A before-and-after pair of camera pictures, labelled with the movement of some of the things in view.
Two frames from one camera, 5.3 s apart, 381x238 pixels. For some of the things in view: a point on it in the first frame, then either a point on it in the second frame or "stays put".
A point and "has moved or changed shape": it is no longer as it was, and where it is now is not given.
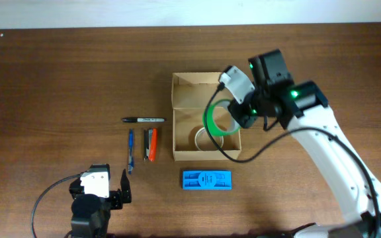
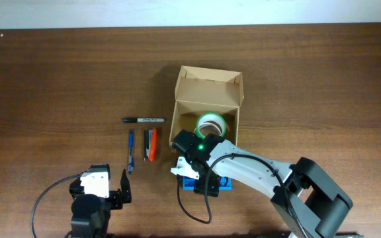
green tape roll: [208, 121] → [212, 117]
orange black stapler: [151, 145] stays put
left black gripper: [114, 198] stays put
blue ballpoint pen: [131, 151] stays put
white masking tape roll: [206, 142] has moved or changed shape
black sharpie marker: [144, 119] stays put
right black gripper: [243, 114] → [208, 186]
